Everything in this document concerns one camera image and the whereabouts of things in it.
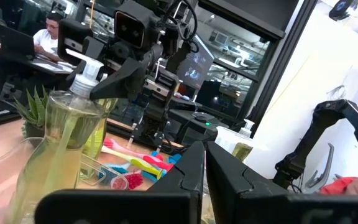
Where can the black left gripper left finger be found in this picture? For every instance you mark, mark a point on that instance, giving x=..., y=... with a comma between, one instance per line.
x=120, y=208

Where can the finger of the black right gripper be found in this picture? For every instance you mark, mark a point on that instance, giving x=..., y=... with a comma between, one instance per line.
x=117, y=67
x=126, y=85

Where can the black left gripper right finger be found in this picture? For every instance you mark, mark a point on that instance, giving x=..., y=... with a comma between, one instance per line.
x=291, y=211

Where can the red dish brush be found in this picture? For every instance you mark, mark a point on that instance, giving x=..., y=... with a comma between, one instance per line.
x=134, y=180

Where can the blue dish brush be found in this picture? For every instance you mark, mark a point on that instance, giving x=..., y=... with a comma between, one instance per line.
x=117, y=171

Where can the yellow-green dish brush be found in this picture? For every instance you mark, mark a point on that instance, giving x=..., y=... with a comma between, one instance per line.
x=145, y=167

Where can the dark blue sponge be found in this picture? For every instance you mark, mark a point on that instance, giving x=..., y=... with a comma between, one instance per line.
x=175, y=158

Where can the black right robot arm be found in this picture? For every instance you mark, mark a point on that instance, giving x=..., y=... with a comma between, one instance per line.
x=157, y=118

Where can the person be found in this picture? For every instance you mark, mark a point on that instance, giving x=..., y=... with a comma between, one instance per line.
x=45, y=39

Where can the dark office desk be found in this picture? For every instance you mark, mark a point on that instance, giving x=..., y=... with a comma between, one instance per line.
x=47, y=66

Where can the red item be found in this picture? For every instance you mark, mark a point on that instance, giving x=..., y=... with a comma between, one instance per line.
x=337, y=186

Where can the grey office chair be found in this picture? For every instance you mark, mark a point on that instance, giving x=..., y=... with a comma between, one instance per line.
x=328, y=168

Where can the black laptop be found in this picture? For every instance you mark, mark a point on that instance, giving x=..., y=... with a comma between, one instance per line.
x=15, y=42

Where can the black computer monitor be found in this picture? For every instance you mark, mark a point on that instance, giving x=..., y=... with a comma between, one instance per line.
x=194, y=68

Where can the black computer mouse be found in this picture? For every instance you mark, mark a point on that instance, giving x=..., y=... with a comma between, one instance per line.
x=202, y=117

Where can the black box with green light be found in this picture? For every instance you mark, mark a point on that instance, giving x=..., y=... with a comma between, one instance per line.
x=197, y=132

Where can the potted succulent plant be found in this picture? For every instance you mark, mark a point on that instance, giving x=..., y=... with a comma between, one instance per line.
x=37, y=109

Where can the white box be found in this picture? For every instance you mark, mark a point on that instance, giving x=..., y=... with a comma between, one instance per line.
x=225, y=140

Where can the black round ceiling device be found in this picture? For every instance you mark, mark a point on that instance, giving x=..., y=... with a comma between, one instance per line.
x=340, y=9

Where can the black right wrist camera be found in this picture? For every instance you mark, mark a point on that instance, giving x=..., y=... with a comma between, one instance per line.
x=129, y=28

